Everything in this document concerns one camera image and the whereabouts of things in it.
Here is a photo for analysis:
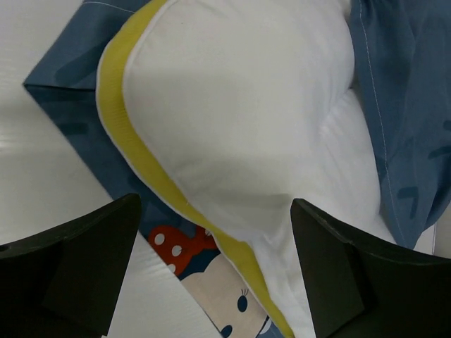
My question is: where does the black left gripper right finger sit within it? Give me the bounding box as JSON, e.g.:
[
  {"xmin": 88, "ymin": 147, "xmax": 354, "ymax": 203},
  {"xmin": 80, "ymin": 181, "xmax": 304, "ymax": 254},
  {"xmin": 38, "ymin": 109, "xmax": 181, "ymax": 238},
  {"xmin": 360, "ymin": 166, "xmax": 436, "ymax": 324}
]
[{"xmin": 290, "ymin": 199, "xmax": 450, "ymax": 338}]

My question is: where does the blue cartoon print pillowcase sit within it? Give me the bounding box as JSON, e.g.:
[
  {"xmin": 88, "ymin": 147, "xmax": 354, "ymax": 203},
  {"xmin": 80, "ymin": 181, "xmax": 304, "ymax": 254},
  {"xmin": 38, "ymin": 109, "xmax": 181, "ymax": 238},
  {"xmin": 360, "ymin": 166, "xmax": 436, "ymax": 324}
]
[{"xmin": 24, "ymin": 1, "xmax": 450, "ymax": 337}]

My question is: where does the white pillow with yellow edge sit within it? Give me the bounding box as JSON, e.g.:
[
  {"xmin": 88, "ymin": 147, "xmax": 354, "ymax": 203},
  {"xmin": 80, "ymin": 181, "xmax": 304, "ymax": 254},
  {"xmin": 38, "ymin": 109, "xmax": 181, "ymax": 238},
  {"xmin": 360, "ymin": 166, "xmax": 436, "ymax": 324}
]
[{"xmin": 94, "ymin": 0, "xmax": 438, "ymax": 338}]

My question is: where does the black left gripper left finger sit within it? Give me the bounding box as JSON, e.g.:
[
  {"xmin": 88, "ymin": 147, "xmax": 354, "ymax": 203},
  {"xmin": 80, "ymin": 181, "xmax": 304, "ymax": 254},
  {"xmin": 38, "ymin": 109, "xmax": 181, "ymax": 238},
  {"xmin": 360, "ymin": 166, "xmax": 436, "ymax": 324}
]
[{"xmin": 1, "ymin": 194, "xmax": 142, "ymax": 337}]

